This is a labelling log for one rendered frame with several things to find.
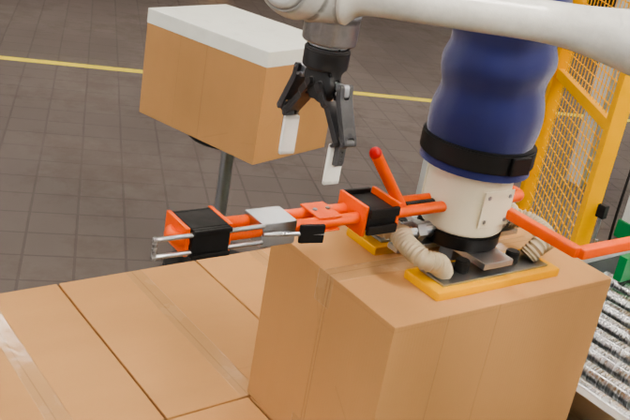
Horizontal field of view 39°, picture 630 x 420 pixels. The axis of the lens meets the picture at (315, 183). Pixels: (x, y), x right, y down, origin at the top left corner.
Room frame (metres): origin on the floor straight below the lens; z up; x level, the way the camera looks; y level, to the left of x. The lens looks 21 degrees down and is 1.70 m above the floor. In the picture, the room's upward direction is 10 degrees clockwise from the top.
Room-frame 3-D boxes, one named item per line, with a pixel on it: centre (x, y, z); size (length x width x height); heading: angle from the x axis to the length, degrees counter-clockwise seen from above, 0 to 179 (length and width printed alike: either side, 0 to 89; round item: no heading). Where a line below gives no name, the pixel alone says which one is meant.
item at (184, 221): (1.29, 0.17, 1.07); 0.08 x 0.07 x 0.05; 128
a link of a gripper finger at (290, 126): (1.45, 0.06, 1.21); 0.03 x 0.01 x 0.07; 128
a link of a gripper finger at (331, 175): (1.34, -0.02, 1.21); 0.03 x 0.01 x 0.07; 128
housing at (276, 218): (1.37, 0.06, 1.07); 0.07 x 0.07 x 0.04; 38
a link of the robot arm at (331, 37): (1.39, 0.02, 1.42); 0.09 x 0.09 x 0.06
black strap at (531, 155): (1.66, -0.30, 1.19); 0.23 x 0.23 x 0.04
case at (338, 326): (1.66, -0.29, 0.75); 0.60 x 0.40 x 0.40; 128
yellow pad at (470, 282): (1.58, -0.36, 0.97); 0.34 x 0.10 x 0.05; 128
